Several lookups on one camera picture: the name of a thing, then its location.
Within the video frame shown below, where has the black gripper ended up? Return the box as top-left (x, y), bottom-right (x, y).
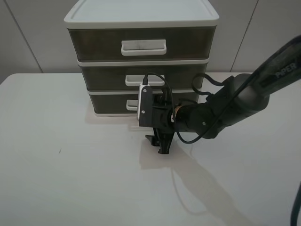
top-left (145, 90), bottom-right (175, 154)

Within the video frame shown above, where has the dark translucent bottom drawer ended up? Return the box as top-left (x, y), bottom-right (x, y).
top-left (90, 90), bottom-right (199, 114)

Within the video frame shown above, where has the dark translucent drawer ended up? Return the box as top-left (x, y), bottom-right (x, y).
top-left (69, 26), bottom-right (216, 62)
top-left (80, 64), bottom-right (207, 91)
top-left (90, 90), bottom-right (199, 114)

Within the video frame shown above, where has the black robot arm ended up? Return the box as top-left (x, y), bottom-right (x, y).
top-left (138, 36), bottom-right (301, 154)

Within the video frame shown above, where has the dark translucent middle drawer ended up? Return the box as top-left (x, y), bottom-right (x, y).
top-left (80, 64), bottom-right (207, 91)

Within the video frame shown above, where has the dark translucent top drawer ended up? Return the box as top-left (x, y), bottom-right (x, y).
top-left (69, 26), bottom-right (216, 62)

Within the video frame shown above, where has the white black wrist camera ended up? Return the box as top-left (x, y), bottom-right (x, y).
top-left (137, 84), bottom-right (153, 128)

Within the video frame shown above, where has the white drawer cabinet frame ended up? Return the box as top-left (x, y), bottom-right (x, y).
top-left (64, 0), bottom-right (219, 116)

